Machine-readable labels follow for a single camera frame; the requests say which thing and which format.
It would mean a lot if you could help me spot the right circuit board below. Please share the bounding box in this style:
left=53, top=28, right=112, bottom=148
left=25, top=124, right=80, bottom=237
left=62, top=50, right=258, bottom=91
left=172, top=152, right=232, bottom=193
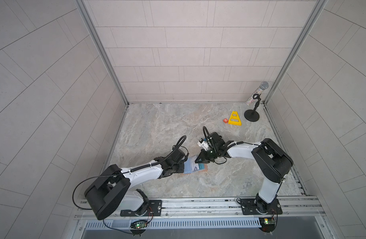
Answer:
left=259, top=218, right=276, bottom=233

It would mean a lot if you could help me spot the yellow triangular plastic block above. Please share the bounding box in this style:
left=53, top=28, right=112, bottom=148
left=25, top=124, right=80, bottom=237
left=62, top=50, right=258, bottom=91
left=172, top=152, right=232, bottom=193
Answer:
left=228, top=111, right=242, bottom=126

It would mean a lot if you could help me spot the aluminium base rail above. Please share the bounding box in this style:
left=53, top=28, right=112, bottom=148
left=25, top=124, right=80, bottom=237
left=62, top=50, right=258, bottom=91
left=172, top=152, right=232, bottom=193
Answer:
left=62, top=196, right=336, bottom=239

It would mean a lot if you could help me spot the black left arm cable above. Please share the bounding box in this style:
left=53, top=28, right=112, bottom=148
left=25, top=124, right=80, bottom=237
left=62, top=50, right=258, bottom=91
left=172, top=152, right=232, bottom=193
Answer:
left=72, top=135, right=187, bottom=210

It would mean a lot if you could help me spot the tan leather card holder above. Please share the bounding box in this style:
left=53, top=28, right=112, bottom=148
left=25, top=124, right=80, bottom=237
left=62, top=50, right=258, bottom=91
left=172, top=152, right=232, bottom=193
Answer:
left=183, top=155, right=208, bottom=174

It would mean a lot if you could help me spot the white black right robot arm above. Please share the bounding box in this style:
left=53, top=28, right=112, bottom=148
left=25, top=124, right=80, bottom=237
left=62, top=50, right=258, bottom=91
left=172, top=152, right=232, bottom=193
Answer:
left=195, top=132, right=293, bottom=214

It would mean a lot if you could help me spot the left green circuit board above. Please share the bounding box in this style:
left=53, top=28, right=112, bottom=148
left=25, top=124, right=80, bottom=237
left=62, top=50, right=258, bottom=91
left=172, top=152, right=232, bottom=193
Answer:
left=130, top=220, right=148, bottom=230

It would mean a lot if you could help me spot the glitter microphone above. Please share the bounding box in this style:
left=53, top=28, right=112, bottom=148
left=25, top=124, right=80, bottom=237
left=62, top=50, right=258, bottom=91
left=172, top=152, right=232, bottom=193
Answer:
left=246, top=81, right=269, bottom=105

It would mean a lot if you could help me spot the black microphone stand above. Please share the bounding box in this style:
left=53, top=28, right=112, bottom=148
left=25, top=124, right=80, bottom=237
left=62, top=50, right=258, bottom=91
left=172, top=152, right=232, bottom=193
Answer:
left=244, top=94, right=261, bottom=122

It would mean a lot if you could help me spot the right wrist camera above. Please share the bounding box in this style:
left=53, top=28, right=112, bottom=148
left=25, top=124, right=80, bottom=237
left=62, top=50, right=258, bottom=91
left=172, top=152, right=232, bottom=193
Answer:
left=197, top=138, right=210, bottom=151

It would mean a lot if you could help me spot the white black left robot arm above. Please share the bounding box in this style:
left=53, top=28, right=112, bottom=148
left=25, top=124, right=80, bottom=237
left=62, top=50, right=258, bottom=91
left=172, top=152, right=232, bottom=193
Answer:
left=84, top=147, right=189, bottom=221

